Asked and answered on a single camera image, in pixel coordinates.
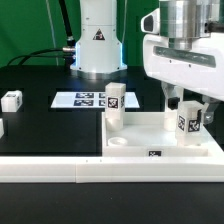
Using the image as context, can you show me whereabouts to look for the marker plate with tags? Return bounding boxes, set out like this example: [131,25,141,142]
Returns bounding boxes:
[50,91,141,109]

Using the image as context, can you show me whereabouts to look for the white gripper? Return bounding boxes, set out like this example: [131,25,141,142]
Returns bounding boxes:
[141,8,224,125]

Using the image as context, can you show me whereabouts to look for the white L-shaped obstacle fence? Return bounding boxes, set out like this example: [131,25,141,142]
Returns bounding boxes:
[0,155,224,183]

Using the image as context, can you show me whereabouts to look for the black cable bundle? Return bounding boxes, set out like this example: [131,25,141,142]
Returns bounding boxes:
[6,0,77,68]

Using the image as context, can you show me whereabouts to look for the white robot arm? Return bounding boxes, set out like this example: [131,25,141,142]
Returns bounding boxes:
[71,0,224,124]

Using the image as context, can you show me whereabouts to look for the white square table top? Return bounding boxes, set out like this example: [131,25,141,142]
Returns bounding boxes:
[102,112,224,158]

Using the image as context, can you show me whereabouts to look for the white block at left edge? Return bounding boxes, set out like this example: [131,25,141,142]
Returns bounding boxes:
[0,118,4,139]

